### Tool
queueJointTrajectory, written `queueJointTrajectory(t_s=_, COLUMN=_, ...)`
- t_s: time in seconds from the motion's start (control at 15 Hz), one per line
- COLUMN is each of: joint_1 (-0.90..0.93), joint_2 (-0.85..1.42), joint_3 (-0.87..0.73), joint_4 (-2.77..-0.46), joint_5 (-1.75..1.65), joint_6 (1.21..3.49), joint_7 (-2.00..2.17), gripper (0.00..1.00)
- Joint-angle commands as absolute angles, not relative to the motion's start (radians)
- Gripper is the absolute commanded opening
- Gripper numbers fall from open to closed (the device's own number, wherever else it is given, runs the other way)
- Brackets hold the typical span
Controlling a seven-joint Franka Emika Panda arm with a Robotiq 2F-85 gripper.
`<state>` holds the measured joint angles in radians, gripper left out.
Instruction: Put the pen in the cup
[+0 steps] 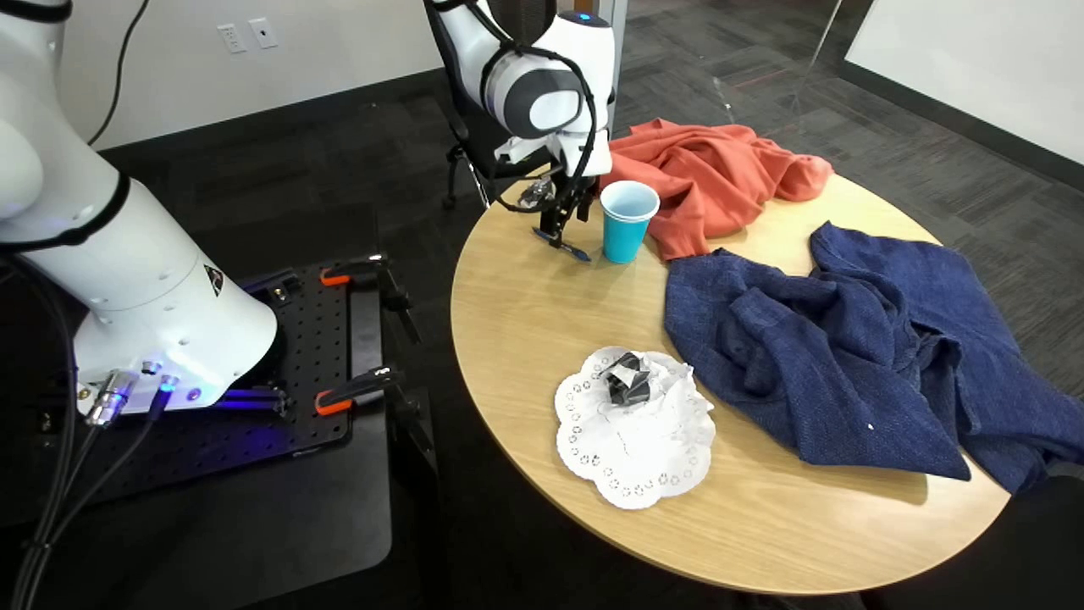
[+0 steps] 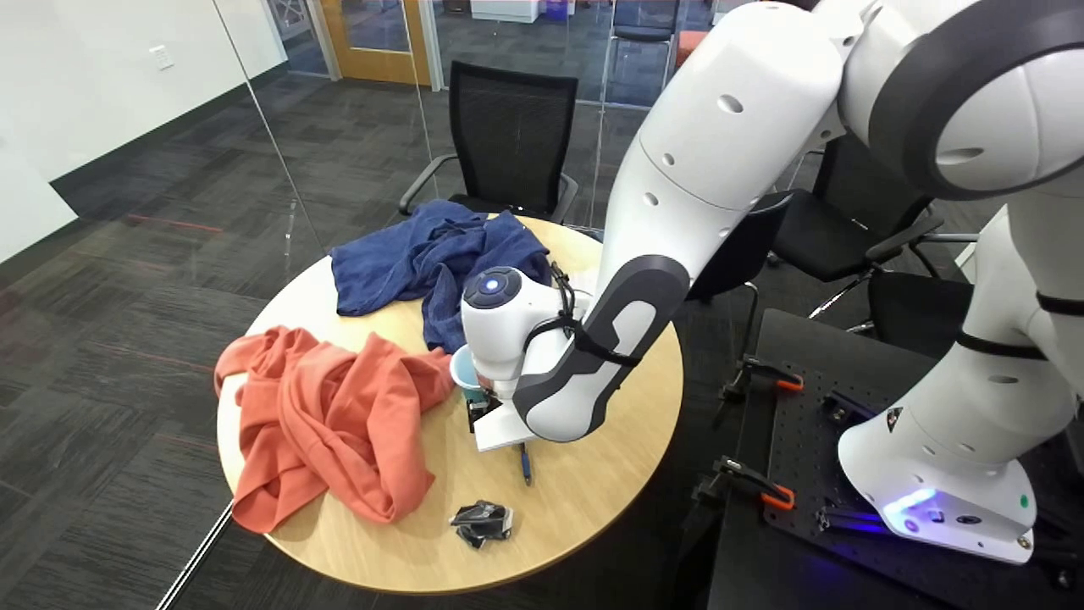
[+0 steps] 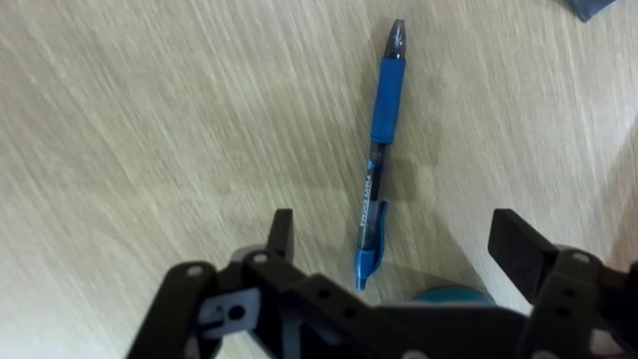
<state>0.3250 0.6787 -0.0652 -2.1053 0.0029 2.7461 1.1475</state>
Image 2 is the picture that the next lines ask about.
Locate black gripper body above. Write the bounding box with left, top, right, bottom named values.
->
left=461, top=387, right=502, bottom=437

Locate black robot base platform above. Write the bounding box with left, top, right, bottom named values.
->
left=704, top=304, right=1084, bottom=610

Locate small black object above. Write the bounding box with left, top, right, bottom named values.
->
left=447, top=493, right=517, bottom=552

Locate orange cloth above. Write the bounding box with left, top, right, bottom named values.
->
left=209, top=323, right=458, bottom=537

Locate dark blue cloth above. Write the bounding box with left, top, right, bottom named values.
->
left=328, top=200, right=557, bottom=354

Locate black mesh office chair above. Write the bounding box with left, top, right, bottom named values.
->
left=395, top=57, right=584, bottom=222

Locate orange and black clamp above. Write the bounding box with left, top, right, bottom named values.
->
left=719, top=351, right=811, bottom=411
left=687, top=454, right=801, bottom=518

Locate small black clamp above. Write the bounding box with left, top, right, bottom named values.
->
left=811, top=493, right=897, bottom=543
left=820, top=387, right=880, bottom=431

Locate wooden door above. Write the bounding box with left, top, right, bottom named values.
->
left=315, top=0, right=436, bottom=88

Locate thin white cable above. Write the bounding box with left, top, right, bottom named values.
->
left=154, top=502, right=236, bottom=610

